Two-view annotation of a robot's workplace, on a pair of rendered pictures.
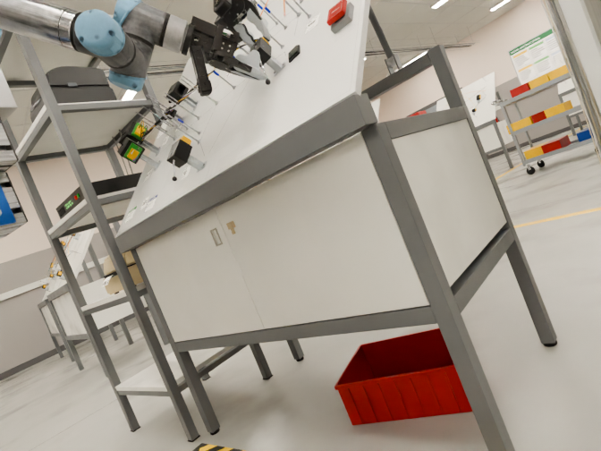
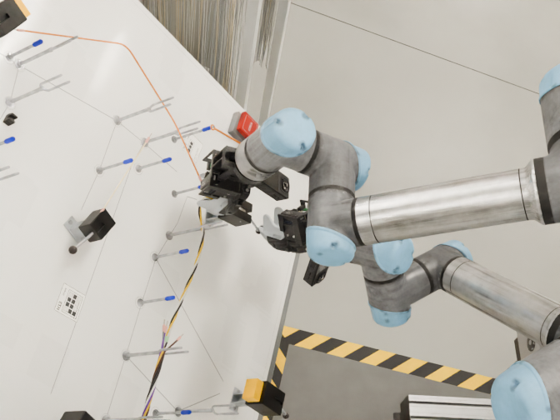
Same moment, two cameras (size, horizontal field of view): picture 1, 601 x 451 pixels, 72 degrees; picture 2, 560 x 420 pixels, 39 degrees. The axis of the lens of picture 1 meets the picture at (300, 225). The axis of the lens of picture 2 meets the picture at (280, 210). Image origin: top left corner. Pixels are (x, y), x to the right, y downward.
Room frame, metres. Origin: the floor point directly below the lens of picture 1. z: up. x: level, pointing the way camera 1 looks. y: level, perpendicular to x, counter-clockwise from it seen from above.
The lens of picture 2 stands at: (1.60, 0.58, 2.46)
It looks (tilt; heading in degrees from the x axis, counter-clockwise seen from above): 58 degrees down; 228
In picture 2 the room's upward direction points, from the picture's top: 14 degrees clockwise
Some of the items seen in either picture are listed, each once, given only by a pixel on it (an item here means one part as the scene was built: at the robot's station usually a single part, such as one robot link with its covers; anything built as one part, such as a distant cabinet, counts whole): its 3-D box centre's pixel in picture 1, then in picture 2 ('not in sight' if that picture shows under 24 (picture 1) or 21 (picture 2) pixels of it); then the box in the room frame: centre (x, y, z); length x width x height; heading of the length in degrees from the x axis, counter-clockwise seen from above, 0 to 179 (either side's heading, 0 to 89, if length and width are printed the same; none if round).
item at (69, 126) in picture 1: (127, 229); not in sight; (2.00, 0.78, 0.93); 0.61 x 0.51 x 1.85; 48
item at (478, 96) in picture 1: (471, 131); not in sight; (7.53, -3.54, 0.83); 1.18 x 0.72 x 1.65; 40
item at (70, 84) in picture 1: (70, 97); not in sight; (1.89, 0.74, 1.56); 0.30 x 0.23 x 0.19; 140
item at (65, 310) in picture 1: (95, 279); not in sight; (4.17, 2.12, 0.83); 1.18 x 0.72 x 1.65; 40
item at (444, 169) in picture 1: (301, 238); not in sight; (1.46, 0.01, 0.60); 1.17 x 0.58 x 0.40; 48
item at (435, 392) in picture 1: (409, 373); not in sight; (1.32, -0.14, 0.07); 0.39 x 0.29 x 0.14; 63
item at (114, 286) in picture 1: (140, 260); not in sight; (1.89, 0.74, 0.76); 0.30 x 0.21 x 0.20; 142
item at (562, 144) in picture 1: (547, 122); not in sight; (5.10, -3.32, 0.54); 0.99 x 0.50 x 1.08; 41
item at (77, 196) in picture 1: (105, 195); not in sight; (1.92, 0.78, 1.09); 0.35 x 0.33 x 0.07; 48
